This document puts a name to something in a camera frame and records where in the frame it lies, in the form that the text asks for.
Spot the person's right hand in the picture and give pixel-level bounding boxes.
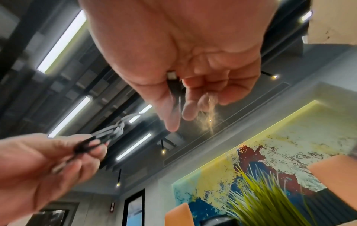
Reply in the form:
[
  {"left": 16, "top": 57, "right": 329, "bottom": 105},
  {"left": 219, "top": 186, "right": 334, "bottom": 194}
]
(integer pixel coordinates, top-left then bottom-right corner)
[{"left": 77, "top": 0, "right": 280, "bottom": 133}]

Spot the person's left hand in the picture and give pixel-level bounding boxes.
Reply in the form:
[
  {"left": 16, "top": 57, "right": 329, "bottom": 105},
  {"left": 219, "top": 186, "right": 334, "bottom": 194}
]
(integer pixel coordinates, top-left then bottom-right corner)
[{"left": 0, "top": 132, "right": 110, "bottom": 226}]

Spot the black cable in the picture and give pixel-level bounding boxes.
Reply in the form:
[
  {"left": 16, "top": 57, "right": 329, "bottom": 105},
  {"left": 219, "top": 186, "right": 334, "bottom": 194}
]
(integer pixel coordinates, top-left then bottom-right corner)
[{"left": 51, "top": 70, "right": 185, "bottom": 175}]

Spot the long ceiling light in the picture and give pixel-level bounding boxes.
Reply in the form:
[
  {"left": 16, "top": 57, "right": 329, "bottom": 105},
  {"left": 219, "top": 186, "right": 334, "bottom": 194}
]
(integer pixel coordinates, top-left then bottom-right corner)
[
  {"left": 116, "top": 133, "right": 153, "bottom": 161},
  {"left": 37, "top": 9, "right": 87, "bottom": 73},
  {"left": 128, "top": 104, "right": 153, "bottom": 124},
  {"left": 47, "top": 96, "right": 93, "bottom": 137}
]

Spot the tall orange chair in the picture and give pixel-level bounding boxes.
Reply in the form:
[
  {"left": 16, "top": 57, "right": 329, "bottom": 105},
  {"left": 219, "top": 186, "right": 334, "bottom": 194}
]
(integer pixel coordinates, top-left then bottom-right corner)
[{"left": 164, "top": 202, "right": 193, "bottom": 226}]

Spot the green potted plant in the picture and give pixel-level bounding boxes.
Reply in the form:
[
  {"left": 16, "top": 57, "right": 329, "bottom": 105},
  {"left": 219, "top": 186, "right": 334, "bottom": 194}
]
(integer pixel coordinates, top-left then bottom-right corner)
[{"left": 227, "top": 164, "right": 316, "bottom": 226}]

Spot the black cylinder pot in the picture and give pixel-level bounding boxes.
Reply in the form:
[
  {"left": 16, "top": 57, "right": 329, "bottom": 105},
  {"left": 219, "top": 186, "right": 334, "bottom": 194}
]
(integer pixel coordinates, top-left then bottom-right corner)
[{"left": 200, "top": 215, "right": 238, "bottom": 226}]

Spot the black door frame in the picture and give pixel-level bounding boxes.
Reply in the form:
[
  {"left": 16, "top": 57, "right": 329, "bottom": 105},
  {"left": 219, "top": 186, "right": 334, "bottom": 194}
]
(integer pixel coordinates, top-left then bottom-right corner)
[{"left": 122, "top": 188, "right": 146, "bottom": 226}]

